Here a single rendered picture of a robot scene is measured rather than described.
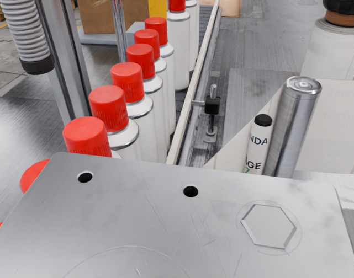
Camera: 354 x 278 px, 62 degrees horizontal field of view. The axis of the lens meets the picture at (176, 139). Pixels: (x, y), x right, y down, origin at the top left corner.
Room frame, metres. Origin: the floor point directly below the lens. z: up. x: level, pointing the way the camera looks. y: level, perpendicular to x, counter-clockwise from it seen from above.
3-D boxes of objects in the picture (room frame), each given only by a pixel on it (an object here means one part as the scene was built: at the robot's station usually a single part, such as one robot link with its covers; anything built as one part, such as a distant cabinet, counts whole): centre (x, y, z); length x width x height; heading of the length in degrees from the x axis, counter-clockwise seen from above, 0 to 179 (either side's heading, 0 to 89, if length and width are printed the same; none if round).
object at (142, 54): (0.34, 0.04, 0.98); 0.05 x 0.05 x 0.20
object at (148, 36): (0.39, 0.04, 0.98); 0.05 x 0.05 x 0.20
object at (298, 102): (0.28, -0.14, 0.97); 0.05 x 0.05 x 0.19
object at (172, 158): (0.73, -0.07, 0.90); 1.07 x 0.01 x 0.02; 169
